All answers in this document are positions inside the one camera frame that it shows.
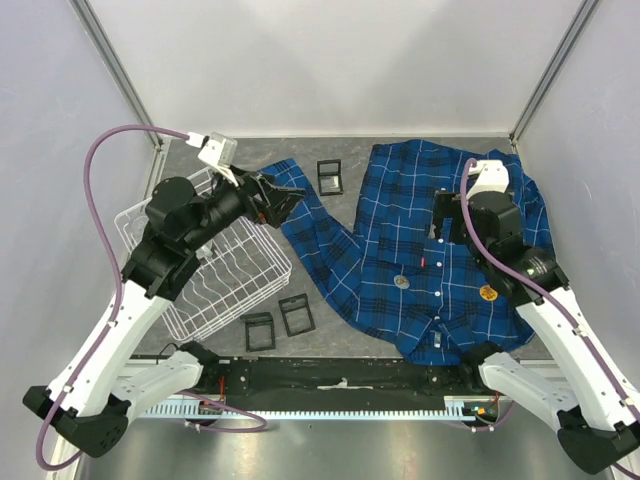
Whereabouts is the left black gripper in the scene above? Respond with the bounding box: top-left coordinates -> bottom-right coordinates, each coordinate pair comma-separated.
185,163 -> 307,251

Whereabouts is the blue plaid shirt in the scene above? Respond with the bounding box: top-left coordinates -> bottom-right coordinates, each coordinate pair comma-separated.
266,139 -> 534,366

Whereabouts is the light blue round brooch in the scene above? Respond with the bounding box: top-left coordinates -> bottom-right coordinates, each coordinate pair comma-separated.
393,275 -> 410,289

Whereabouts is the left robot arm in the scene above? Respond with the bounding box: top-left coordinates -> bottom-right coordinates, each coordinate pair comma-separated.
22,168 -> 305,458

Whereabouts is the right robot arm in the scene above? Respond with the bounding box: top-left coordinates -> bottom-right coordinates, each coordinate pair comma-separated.
430,191 -> 639,475

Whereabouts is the black frame at back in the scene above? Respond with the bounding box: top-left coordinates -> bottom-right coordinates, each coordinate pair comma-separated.
316,159 -> 344,196

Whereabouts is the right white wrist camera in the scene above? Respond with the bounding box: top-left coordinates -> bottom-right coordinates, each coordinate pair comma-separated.
467,159 -> 509,197

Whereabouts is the white wire dish rack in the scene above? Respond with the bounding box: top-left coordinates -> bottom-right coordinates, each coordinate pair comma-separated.
114,167 -> 294,341

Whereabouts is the black frame front middle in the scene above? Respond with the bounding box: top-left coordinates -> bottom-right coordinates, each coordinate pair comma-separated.
278,293 -> 316,337

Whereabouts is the black frame near rack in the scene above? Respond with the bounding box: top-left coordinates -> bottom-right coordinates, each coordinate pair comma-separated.
240,312 -> 276,352

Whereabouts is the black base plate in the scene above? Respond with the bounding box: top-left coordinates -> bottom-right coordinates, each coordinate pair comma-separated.
189,356 -> 495,399

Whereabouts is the right aluminium frame post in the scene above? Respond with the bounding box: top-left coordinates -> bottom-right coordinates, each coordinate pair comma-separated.
509,0 -> 601,150

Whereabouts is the aluminium frame post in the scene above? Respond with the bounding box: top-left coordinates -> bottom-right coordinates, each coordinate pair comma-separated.
69,0 -> 153,125
509,0 -> 601,150

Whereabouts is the light blue cable duct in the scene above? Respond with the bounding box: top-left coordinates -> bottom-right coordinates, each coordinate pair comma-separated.
140,396 -> 494,421

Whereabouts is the left aluminium frame post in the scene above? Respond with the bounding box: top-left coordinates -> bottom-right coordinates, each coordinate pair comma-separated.
69,0 -> 153,125

